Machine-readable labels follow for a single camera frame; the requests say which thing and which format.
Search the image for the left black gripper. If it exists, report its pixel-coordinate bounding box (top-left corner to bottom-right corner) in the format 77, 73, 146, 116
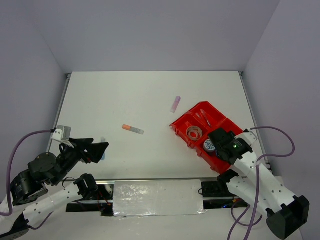
52, 136, 110, 185

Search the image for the blue highlighter pen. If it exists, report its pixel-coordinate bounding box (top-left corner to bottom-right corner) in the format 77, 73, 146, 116
100, 136, 107, 161

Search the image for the blue tape stack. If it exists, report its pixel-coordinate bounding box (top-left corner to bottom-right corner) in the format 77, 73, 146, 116
203, 139, 216, 153

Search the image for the small clear tape roll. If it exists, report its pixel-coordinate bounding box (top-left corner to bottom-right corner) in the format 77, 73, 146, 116
188, 131, 201, 141

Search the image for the large clear tape roll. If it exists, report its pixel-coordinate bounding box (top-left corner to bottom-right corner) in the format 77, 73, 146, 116
186, 126, 203, 140

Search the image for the red pen refill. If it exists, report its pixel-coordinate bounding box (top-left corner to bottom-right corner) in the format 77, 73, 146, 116
200, 109, 212, 128

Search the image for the orange capped lead case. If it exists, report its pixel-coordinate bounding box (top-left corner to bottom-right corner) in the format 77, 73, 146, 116
122, 124, 144, 135

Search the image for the pink eraser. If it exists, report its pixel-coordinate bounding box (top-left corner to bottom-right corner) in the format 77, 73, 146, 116
170, 96, 181, 113

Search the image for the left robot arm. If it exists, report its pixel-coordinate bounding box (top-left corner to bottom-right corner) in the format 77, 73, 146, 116
0, 138, 109, 240

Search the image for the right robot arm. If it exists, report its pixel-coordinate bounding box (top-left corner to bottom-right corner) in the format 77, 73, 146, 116
208, 128, 310, 240

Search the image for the red plastic bin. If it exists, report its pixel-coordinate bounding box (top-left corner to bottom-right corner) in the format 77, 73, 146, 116
170, 101, 243, 174

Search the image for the silver foil base cover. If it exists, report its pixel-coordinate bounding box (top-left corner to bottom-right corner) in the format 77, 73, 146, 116
113, 179, 205, 217

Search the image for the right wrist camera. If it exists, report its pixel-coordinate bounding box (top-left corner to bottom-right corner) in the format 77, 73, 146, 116
237, 129, 258, 146

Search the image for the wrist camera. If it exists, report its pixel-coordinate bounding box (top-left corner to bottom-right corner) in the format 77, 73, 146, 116
51, 125, 71, 145
237, 129, 258, 146

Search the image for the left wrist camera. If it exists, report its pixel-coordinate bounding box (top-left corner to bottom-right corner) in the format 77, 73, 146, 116
51, 125, 71, 145

